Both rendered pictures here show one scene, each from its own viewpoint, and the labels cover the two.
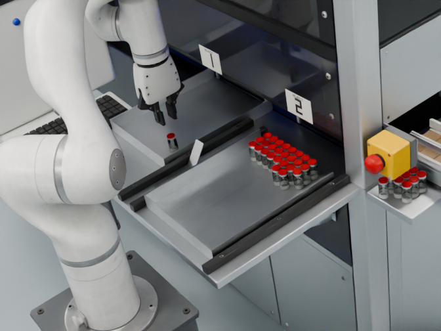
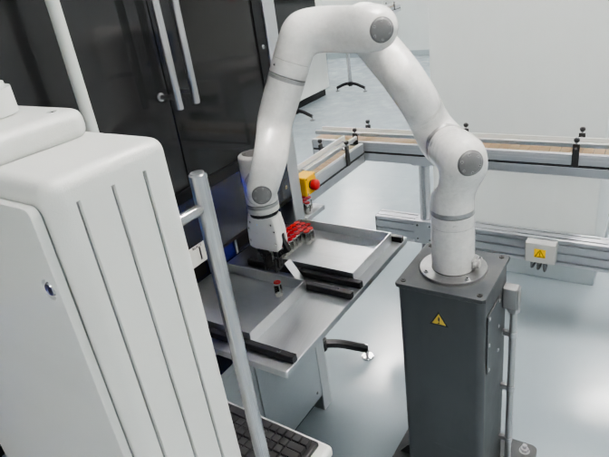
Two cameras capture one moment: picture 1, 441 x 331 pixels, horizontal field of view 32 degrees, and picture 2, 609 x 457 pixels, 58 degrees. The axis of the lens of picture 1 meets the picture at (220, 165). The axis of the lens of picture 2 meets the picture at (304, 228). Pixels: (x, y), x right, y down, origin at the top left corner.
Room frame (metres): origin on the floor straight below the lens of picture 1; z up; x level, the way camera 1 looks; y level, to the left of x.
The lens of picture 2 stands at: (2.02, 1.35, 1.71)
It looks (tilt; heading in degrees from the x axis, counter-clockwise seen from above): 26 degrees down; 247
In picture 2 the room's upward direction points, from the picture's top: 8 degrees counter-clockwise
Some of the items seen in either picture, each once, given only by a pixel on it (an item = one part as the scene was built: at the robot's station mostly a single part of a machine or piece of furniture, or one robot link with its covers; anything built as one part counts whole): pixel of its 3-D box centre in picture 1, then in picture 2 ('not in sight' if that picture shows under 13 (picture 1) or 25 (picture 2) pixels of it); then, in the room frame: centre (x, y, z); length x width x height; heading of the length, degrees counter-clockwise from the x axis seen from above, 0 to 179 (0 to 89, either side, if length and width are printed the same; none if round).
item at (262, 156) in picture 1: (275, 164); (295, 240); (1.42, -0.12, 0.90); 0.18 x 0.02 x 0.05; 30
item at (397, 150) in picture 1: (390, 153); (303, 183); (1.26, -0.35, 0.99); 0.08 x 0.07 x 0.07; 120
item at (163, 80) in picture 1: (156, 75); (266, 227); (1.59, 0.11, 1.10); 0.10 x 0.08 x 0.11; 120
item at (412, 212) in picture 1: (411, 192); (300, 210); (1.27, -0.39, 0.87); 0.14 x 0.13 x 0.02; 120
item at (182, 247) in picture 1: (209, 161); (286, 279); (1.53, 0.02, 0.87); 0.70 x 0.48 x 0.02; 30
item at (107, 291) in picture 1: (100, 279); (452, 240); (1.11, 0.27, 0.95); 0.19 x 0.19 x 0.18
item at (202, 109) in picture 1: (190, 114); (231, 296); (1.71, 0.05, 0.90); 0.34 x 0.26 x 0.04; 120
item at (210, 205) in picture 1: (238, 190); (324, 247); (1.36, -0.03, 0.90); 0.34 x 0.26 x 0.04; 120
